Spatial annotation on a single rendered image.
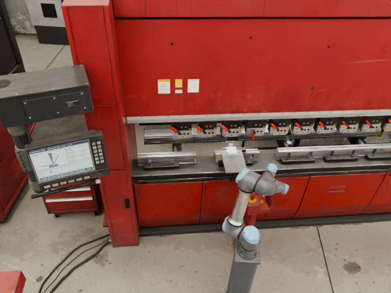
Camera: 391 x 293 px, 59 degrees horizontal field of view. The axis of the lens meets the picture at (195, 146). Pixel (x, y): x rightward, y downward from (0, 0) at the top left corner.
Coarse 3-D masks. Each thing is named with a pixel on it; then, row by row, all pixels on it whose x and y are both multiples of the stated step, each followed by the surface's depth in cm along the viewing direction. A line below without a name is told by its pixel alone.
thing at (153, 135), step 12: (144, 132) 315; (156, 132) 315; (168, 132) 316; (192, 132) 317; (216, 132) 319; (312, 132) 327; (336, 132) 330; (360, 132) 333; (372, 132) 334; (144, 144) 317
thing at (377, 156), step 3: (375, 153) 316; (378, 153) 316; (381, 153) 316; (384, 153) 316; (387, 153) 317; (390, 153) 317; (366, 156) 316; (369, 156) 313; (372, 156) 313; (375, 156) 313; (378, 156) 313; (381, 156) 313; (384, 156) 313; (387, 156) 313; (390, 156) 314; (369, 159) 313; (372, 159) 313; (375, 159) 314; (378, 159) 314
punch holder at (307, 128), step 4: (292, 120) 289; (296, 120) 281; (300, 120) 280; (304, 120) 281; (308, 120) 281; (312, 120) 282; (292, 124) 291; (300, 124) 283; (304, 124) 284; (308, 124) 284; (312, 124) 285; (292, 128) 291; (296, 128) 285; (300, 128) 286; (304, 128) 286; (308, 128) 287; (292, 132) 292; (296, 132) 288; (300, 132) 288; (304, 132) 289; (308, 132) 289
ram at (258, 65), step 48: (144, 48) 227; (192, 48) 231; (240, 48) 234; (288, 48) 237; (336, 48) 241; (384, 48) 245; (144, 96) 251; (192, 96) 255; (240, 96) 259; (288, 96) 264; (336, 96) 268; (384, 96) 273
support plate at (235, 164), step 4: (224, 152) 295; (240, 152) 296; (224, 156) 292; (224, 160) 288; (228, 160) 288; (232, 160) 288; (236, 160) 288; (240, 160) 288; (244, 160) 289; (224, 164) 285; (228, 164) 285; (232, 164) 285; (236, 164) 285; (240, 164) 285; (244, 164) 285; (228, 168) 281; (232, 168) 281; (236, 168) 282; (240, 168) 282; (228, 172) 278; (232, 172) 278; (236, 172) 278
